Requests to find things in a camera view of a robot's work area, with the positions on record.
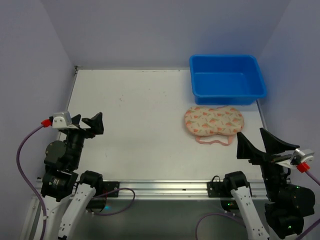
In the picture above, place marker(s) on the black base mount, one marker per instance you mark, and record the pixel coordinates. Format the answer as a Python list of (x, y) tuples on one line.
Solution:
[(97, 204), (216, 189)]

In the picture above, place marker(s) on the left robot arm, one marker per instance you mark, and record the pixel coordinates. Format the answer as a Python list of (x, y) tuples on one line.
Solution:
[(64, 194)]

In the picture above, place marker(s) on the floral pink laundry bag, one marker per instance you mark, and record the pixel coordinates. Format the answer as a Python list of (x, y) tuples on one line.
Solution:
[(204, 122)]

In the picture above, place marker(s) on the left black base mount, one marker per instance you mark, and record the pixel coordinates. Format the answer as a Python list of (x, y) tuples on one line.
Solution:
[(97, 204)]

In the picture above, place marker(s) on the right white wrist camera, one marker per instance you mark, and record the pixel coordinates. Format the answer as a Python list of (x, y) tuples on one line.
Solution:
[(291, 161)]

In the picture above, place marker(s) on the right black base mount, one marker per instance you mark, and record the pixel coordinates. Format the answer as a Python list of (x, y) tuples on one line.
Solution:
[(216, 189)]

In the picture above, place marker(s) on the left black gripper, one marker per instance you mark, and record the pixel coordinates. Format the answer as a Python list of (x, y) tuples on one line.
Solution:
[(81, 129)]

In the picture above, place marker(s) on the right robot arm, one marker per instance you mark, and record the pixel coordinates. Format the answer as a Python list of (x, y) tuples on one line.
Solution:
[(288, 204)]

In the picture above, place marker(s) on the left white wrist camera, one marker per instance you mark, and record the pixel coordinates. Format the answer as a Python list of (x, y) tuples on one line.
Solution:
[(61, 120)]

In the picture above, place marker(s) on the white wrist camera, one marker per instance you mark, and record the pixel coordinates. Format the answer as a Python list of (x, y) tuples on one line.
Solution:
[(61, 120), (291, 161)]

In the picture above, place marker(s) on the aluminium mounting rail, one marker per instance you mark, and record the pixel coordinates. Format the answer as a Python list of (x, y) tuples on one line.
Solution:
[(165, 190)]

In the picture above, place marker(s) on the blue plastic bin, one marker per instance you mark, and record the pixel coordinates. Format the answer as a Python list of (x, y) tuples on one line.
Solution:
[(220, 79)]

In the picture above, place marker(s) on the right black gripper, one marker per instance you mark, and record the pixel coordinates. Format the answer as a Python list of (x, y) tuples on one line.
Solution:
[(265, 158)]

